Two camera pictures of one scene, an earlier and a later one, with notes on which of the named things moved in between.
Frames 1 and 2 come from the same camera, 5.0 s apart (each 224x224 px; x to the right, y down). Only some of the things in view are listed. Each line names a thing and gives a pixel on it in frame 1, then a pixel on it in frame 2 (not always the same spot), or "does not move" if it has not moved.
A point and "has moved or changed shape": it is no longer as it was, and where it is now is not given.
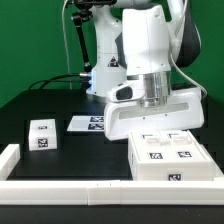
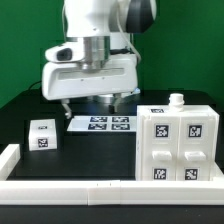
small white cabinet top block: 42,134 does not move
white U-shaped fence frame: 101,192 does not move
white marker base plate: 87,123 does not move
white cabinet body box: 167,155 has moved or changed shape
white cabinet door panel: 181,146 to 197,146
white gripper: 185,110 to 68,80
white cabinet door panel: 150,147 has moved or changed shape
